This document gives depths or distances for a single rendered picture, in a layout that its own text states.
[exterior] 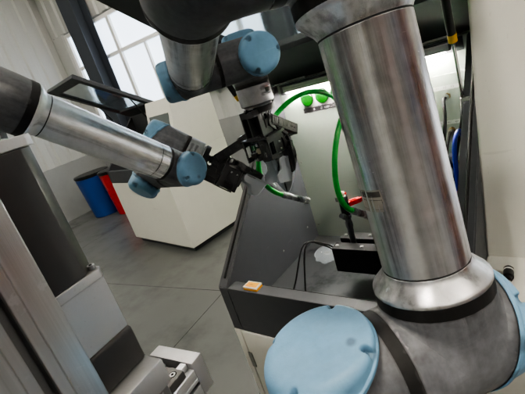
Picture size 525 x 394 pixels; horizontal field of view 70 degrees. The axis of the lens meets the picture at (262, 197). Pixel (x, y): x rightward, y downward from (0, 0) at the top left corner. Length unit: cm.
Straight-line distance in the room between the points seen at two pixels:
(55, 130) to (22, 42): 757
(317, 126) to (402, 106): 105
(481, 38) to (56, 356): 92
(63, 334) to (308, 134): 119
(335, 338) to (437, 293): 10
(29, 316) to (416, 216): 32
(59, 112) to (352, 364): 58
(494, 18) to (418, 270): 70
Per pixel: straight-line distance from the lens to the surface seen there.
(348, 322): 40
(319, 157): 142
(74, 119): 73
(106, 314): 46
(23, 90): 71
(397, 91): 34
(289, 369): 38
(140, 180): 93
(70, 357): 35
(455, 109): 123
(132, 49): 706
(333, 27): 35
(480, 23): 99
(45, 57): 839
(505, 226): 100
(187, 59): 50
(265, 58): 70
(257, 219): 127
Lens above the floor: 152
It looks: 18 degrees down
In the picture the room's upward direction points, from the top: 18 degrees counter-clockwise
